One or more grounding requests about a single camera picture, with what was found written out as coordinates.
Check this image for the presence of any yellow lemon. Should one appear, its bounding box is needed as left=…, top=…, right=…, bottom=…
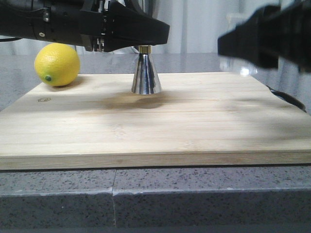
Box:
left=34, top=43, right=80, bottom=87

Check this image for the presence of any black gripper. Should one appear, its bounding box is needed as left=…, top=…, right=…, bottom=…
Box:
left=0, top=0, right=105, bottom=51

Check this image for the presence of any black board strap handle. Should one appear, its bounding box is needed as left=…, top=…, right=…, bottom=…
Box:
left=266, top=86, right=307, bottom=113

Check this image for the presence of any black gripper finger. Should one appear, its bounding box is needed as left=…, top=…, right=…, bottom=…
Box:
left=217, top=3, right=311, bottom=72
left=104, top=0, right=170, bottom=52

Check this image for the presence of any steel double jigger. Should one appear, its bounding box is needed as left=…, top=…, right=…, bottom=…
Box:
left=131, top=46, right=161, bottom=95

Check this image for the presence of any grey curtain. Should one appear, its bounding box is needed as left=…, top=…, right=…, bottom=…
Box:
left=0, top=0, right=265, bottom=55

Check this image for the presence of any wooden cutting board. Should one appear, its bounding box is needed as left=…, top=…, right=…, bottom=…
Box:
left=0, top=73, right=311, bottom=170

